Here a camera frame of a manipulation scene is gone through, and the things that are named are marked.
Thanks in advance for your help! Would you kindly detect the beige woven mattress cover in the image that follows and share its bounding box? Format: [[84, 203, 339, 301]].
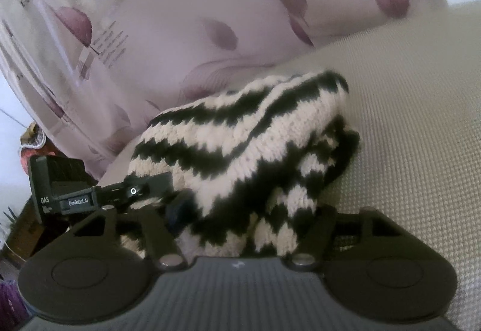
[[101, 3, 480, 330]]

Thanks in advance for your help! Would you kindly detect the pink leaf-print curtain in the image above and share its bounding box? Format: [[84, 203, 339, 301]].
[[1, 0, 447, 177]]

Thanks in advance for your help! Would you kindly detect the purple patterned fabric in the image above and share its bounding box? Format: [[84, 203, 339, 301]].
[[0, 280, 29, 331]]

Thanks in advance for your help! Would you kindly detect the black and cream knitted garment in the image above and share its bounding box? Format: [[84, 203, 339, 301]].
[[127, 70, 360, 261]]

